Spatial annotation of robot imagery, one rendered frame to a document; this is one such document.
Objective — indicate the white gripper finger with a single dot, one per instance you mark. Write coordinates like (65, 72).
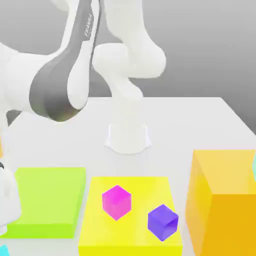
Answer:
(2, 230)

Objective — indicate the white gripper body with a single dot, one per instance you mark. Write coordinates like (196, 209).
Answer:
(9, 196)

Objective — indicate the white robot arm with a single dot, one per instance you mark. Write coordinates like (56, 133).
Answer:
(128, 60)

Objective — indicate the small cyan cube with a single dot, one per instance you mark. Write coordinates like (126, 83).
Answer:
(3, 251)

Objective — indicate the small magenta cube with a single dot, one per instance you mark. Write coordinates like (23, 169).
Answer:
(116, 202)

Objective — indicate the small purple cube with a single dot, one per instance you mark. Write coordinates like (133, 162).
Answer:
(162, 223)

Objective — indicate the small teal cube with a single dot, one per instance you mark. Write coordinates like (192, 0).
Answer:
(254, 167)

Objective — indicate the large lime green box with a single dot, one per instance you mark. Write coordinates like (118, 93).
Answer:
(48, 200)

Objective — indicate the large yellow box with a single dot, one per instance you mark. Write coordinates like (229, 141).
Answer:
(136, 236)

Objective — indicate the large orange box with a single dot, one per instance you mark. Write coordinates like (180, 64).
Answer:
(230, 220)

